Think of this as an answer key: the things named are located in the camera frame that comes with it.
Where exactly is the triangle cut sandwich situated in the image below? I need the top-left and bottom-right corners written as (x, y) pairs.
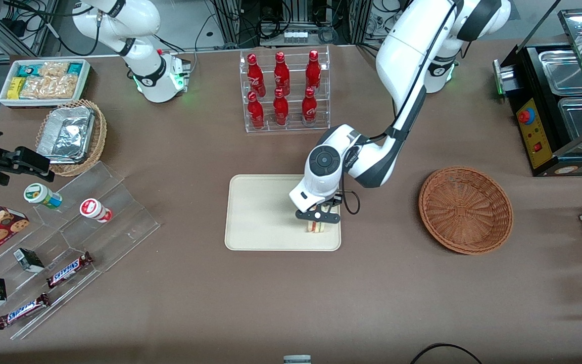
top-left (306, 205), bottom-right (328, 234)

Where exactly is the cream rectangular plastic tray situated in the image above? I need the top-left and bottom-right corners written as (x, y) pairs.
top-left (225, 174), bottom-right (342, 252)

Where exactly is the light wicker basket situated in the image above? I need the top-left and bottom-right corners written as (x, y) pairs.
top-left (35, 99), bottom-right (108, 177)

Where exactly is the brown round wicker basket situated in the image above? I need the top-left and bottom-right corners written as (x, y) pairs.
top-left (418, 166), bottom-right (514, 255)

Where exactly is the green sunflower lid cup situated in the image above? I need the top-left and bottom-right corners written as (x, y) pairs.
top-left (23, 183), bottom-right (63, 209)

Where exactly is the stack of foil containers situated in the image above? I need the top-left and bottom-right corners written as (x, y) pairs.
top-left (37, 106), bottom-right (95, 164)

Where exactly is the white snack bin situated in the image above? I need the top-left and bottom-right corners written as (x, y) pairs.
top-left (0, 59), bottom-right (91, 108)

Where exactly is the red lid yogurt cup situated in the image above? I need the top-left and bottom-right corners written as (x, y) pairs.
top-left (79, 198), bottom-right (113, 223)

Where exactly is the yellow snack pack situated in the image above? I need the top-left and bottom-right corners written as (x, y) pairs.
top-left (7, 77), bottom-right (27, 101)

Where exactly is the clear cracker bag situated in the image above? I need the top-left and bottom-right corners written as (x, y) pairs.
top-left (20, 75), bottom-right (80, 100)
top-left (38, 61), bottom-right (70, 78)

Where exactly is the red cola bottle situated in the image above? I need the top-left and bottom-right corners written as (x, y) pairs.
top-left (302, 87), bottom-right (318, 126)
top-left (247, 91), bottom-right (265, 130)
top-left (274, 51), bottom-right (291, 97)
top-left (247, 54), bottom-right (266, 98)
top-left (273, 88), bottom-right (290, 127)
top-left (305, 50), bottom-right (322, 95)

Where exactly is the dark green small carton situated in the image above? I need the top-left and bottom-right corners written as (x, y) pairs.
top-left (13, 248), bottom-right (45, 274)

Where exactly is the clear acrylic stepped display stand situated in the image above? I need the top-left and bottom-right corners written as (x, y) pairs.
top-left (0, 161), bottom-right (161, 340)

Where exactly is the clear acrylic bottle rack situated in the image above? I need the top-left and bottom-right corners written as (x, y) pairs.
top-left (239, 45), bottom-right (331, 134)

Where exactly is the Snickers chocolate bar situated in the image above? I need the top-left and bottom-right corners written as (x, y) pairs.
top-left (46, 252), bottom-right (94, 289)
top-left (0, 292), bottom-right (51, 330)

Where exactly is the black food warmer machine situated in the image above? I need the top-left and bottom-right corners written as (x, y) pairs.
top-left (493, 7), bottom-right (582, 177)

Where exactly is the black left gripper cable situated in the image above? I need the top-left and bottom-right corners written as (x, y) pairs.
top-left (339, 188), bottom-right (361, 216)

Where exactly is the black floor cable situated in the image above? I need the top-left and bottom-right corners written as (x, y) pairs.
top-left (411, 343), bottom-right (482, 364)

